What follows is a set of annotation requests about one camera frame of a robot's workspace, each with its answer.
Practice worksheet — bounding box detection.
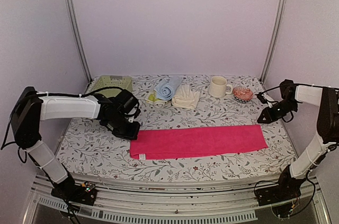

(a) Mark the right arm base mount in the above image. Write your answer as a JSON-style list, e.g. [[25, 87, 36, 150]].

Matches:
[[253, 180, 301, 219]]

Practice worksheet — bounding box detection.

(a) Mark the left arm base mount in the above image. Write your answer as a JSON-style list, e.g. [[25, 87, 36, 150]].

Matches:
[[51, 181, 97, 206]]

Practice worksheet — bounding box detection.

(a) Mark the pink towel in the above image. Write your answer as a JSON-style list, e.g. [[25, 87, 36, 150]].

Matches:
[[130, 125, 268, 160]]

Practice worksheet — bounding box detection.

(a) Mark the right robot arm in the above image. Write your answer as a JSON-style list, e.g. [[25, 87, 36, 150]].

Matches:
[[256, 79, 338, 201]]

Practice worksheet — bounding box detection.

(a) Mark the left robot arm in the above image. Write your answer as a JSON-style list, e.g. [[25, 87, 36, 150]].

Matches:
[[6, 86, 140, 200]]

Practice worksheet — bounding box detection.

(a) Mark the green plastic basket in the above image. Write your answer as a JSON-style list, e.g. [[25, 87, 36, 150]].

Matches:
[[88, 75, 132, 98]]

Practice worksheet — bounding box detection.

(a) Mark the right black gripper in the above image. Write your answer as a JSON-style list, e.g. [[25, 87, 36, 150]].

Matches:
[[258, 100, 299, 124]]

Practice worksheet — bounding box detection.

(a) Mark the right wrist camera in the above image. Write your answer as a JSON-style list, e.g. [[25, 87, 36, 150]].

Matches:
[[256, 92, 277, 107]]

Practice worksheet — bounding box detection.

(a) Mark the right aluminium post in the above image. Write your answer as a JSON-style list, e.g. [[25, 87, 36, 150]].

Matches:
[[260, 0, 287, 83]]

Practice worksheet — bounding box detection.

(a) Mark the green white towel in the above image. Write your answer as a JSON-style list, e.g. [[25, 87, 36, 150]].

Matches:
[[145, 87, 171, 109]]

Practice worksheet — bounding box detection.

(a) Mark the cream ceramic mug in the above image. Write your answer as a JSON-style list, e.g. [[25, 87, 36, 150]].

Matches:
[[208, 76, 234, 98]]

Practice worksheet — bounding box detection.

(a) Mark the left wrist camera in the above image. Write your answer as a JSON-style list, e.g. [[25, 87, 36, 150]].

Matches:
[[128, 105, 140, 123]]

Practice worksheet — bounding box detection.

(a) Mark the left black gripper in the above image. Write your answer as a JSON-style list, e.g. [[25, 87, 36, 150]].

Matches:
[[106, 113, 141, 140]]

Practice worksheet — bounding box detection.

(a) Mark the red patterned bowl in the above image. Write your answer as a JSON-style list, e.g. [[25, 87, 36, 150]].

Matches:
[[233, 86, 254, 103]]

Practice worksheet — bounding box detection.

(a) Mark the left aluminium post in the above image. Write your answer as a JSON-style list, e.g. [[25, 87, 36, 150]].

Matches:
[[65, 0, 92, 83]]

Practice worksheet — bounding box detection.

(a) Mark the aluminium post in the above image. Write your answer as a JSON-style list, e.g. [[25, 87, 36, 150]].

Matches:
[[65, 0, 92, 83], [260, 0, 287, 83]]

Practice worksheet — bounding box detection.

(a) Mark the left black cable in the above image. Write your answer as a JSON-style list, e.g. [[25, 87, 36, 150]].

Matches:
[[0, 86, 122, 166]]

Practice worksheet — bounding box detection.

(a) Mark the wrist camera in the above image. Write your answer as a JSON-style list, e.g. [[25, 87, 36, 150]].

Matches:
[[128, 105, 140, 123], [256, 92, 277, 107]]

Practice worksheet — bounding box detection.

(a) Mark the blue rolled towel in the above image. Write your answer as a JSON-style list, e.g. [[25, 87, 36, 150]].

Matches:
[[154, 76, 182, 101]]

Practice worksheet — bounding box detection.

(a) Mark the cream rolled towel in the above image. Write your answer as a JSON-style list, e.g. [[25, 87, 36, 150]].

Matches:
[[172, 85, 201, 110]]

